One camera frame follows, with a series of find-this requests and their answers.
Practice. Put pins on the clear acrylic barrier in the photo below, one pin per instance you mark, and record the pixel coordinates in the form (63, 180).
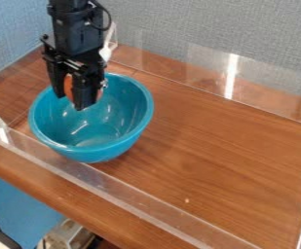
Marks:
(238, 78)
(161, 214)

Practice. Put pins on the blue bowl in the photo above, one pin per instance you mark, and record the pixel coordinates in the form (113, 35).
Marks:
(102, 131)

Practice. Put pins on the brown and white toy mushroom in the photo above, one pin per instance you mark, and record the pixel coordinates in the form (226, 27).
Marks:
(69, 89)

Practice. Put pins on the clear acrylic corner bracket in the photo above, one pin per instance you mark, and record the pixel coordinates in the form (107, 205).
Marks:
(110, 40)

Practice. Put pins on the clear acrylic back barrier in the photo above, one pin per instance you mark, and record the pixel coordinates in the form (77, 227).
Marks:
(238, 78)

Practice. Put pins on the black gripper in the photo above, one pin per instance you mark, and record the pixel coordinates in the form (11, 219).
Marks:
(71, 52)

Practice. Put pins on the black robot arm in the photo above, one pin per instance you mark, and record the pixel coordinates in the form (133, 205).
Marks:
(73, 5)

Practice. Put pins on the clear acrylic front barrier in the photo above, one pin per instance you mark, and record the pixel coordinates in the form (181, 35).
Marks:
(161, 214)

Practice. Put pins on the white box under table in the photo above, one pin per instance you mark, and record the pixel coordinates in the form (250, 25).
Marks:
(69, 235)

